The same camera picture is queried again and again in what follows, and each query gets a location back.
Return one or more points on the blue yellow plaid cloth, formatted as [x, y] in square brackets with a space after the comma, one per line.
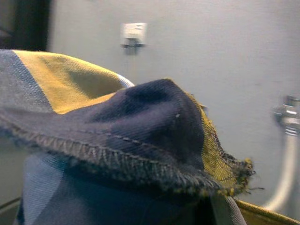
[140, 129]

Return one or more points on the metal water tap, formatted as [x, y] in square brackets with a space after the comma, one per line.
[288, 114]

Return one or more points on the white wall socket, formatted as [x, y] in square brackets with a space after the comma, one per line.
[133, 32]

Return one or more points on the black window frame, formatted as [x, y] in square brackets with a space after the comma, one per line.
[28, 23]

